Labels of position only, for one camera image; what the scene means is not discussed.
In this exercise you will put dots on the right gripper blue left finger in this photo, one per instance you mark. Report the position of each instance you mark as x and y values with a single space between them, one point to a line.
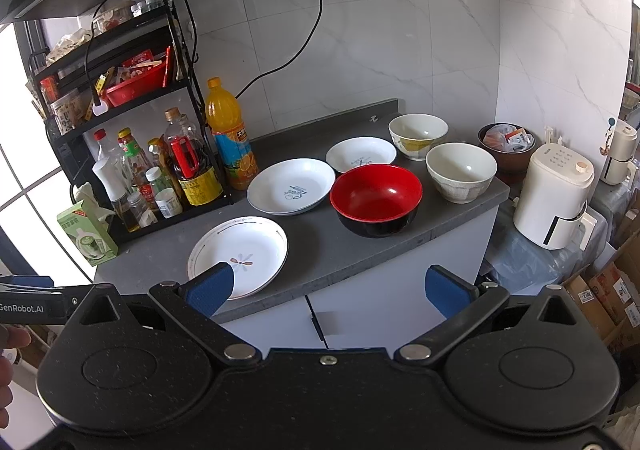
191 307

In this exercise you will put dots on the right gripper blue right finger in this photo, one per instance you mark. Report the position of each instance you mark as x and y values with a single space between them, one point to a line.
466 308

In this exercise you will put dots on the white plate with flower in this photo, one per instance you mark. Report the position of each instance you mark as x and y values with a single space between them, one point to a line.
254 247

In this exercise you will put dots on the plain white bowl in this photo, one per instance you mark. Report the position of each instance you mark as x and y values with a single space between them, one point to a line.
461 172

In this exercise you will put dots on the white plate Sweet print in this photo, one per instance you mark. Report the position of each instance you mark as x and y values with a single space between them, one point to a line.
291 187

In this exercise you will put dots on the white bowl yellow pattern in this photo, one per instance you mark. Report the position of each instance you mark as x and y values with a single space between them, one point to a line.
415 134

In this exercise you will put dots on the white plate Bakery print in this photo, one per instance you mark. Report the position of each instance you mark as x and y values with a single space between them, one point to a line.
360 151

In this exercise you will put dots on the black kitchen rack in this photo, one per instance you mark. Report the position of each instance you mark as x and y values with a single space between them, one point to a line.
159 31

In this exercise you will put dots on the person's left hand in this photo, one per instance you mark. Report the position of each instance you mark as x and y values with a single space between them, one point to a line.
12 337

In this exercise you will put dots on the green carton box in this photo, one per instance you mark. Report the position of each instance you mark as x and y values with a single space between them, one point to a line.
87 225

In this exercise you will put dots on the clear salt shaker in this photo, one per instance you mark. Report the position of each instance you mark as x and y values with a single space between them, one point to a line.
141 210

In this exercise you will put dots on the white label jar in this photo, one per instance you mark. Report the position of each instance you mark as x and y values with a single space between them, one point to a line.
168 203

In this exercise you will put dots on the dark soy sauce jug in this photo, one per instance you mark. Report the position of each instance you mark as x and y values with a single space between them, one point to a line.
191 162

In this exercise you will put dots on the white air fryer appliance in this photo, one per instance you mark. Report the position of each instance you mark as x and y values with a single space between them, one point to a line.
553 202

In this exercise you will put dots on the cardboard boxes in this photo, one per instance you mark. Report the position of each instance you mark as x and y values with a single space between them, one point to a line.
609 299

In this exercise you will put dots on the brown bowl with packets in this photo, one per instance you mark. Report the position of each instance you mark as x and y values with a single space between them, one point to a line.
511 145

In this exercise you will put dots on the orange juice bottle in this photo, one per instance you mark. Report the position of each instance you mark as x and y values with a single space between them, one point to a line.
224 118

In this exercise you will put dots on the white kettle appliance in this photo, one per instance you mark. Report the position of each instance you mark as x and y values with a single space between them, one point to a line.
624 142

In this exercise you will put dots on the red plastic basket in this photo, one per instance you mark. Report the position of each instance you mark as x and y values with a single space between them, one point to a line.
138 76

